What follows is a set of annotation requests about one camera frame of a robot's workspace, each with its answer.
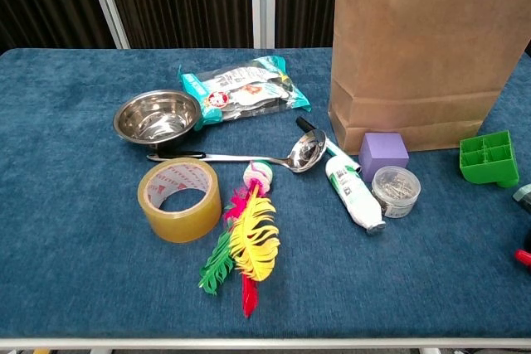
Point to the white table frame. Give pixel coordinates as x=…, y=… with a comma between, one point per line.
x=249, y=343

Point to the stainless steel ladle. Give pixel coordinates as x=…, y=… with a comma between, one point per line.
x=309, y=153

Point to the white partition frame post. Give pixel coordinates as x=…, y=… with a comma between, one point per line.
x=262, y=1
x=108, y=1

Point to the clear packing tape roll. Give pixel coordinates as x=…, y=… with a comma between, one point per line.
x=166, y=225

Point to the green marker with black cap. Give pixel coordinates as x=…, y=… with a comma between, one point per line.
x=342, y=157

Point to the white green tube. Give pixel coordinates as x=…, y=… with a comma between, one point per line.
x=352, y=192

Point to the teal clear snack packet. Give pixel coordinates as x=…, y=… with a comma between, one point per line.
x=245, y=88

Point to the colourful feather shuttlecock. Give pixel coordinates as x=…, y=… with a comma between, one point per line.
x=253, y=238

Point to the brown paper bag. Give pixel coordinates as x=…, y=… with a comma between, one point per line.
x=415, y=39

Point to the red plastic clip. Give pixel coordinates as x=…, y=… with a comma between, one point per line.
x=523, y=258

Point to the blue table cloth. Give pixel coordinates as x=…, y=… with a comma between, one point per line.
x=62, y=163

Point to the purple foam cube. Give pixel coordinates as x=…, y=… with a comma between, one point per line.
x=383, y=155

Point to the clear round pin box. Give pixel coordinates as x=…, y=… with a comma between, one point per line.
x=396, y=192

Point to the green plastic grid tray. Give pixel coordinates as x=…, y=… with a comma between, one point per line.
x=489, y=163

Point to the stainless steel bowl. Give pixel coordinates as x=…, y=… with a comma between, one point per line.
x=157, y=122

